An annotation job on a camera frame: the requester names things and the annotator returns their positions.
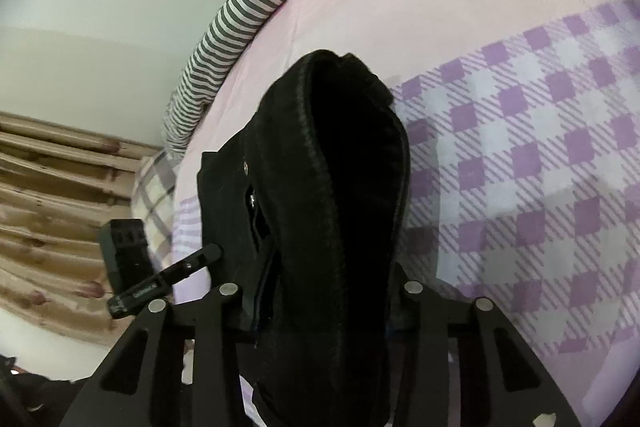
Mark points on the pink and lilac checked bed sheet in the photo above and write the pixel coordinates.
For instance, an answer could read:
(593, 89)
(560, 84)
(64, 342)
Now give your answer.
(400, 7)

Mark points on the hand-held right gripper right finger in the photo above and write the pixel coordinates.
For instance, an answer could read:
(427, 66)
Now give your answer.
(415, 322)

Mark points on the black pants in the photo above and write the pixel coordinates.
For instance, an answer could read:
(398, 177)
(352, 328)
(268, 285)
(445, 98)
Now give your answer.
(325, 207)

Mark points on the grey plaid cloth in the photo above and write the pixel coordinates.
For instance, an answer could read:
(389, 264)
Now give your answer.
(155, 197)

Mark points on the grey white striped cloth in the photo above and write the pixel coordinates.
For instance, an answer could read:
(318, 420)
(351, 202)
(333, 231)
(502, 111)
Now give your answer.
(240, 7)

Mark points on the dark cloth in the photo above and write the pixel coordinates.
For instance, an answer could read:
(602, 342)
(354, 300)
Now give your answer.
(35, 392)

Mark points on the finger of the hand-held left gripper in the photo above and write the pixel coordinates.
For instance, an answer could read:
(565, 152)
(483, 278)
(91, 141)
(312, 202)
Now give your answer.
(170, 276)

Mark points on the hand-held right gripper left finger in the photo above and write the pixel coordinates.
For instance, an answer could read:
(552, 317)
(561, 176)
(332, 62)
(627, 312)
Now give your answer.
(220, 332)

